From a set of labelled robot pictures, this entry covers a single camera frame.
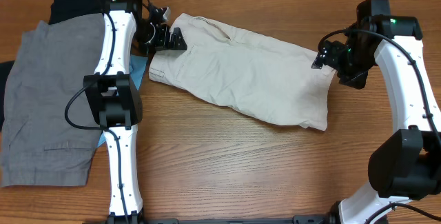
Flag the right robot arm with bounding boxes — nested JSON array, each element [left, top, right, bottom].
[[312, 0, 440, 224]]

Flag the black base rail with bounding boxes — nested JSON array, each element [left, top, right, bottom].
[[144, 214, 327, 224]]

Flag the beige shorts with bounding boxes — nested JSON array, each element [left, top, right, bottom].
[[148, 14, 334, 131]]

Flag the grey shorts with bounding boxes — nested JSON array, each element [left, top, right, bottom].
[[1, 14, 105, 187]]

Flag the light blue garment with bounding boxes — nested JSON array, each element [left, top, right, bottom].
[[96, 0, 150, 148]]

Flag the black garment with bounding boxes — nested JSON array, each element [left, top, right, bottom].
[[1, 0, 105, 130]]

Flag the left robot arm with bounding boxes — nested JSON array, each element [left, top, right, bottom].
[[82, 0, 187, 223]]

